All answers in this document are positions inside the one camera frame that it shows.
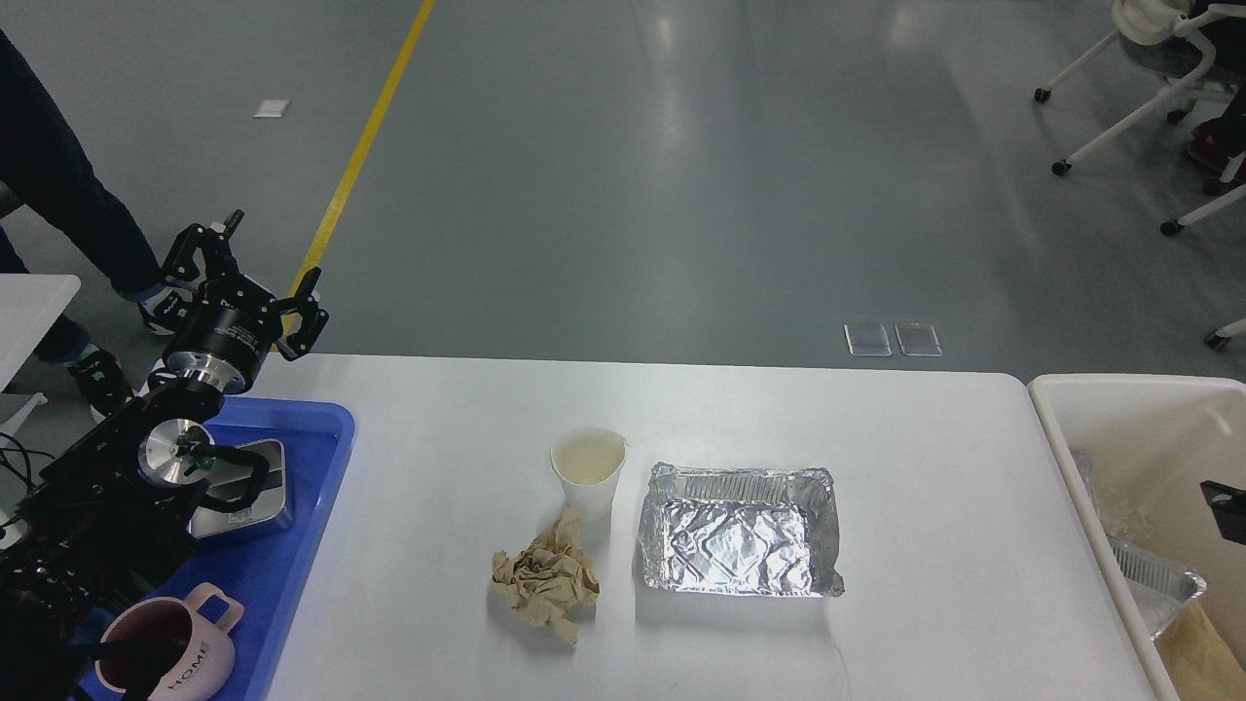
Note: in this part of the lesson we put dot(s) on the white office chair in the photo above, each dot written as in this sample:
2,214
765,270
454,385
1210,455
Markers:
1175,56

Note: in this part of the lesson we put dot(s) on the square stainless steel tray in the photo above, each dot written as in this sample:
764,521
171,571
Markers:
270,513

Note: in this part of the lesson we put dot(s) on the blue plastic tray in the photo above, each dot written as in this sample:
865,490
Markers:
266,568

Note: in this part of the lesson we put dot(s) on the clear floor plate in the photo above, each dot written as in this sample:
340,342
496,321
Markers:
918,339
868,339

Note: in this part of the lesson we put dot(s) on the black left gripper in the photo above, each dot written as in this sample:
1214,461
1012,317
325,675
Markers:
232,324

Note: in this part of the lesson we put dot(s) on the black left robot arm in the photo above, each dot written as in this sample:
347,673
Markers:
110,521

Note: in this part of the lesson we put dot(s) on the person in dark jeans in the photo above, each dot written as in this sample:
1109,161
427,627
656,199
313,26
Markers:
44,164

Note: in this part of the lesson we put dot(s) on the white side table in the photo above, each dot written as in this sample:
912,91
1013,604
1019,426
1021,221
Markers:
30,304

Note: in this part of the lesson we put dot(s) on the clear floor plate left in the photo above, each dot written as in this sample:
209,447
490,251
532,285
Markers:
868,339

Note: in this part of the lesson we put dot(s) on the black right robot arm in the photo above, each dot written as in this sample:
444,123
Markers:
1227,506

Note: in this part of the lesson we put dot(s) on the crumpled brown paper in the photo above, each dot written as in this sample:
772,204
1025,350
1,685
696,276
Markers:
550,578

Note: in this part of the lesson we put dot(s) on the pink HOME mug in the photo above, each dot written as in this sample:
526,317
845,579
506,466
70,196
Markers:
195,652

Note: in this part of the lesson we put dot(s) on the white plastic bin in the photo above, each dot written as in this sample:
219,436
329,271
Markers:
1133,451

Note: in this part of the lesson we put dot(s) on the white paper cup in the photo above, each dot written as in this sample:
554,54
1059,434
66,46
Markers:
587,460

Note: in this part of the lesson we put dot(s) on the aluminium foil container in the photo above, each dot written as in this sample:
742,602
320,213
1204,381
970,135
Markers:
744,531

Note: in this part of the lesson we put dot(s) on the clear floor plate right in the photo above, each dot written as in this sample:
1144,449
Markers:
918,339

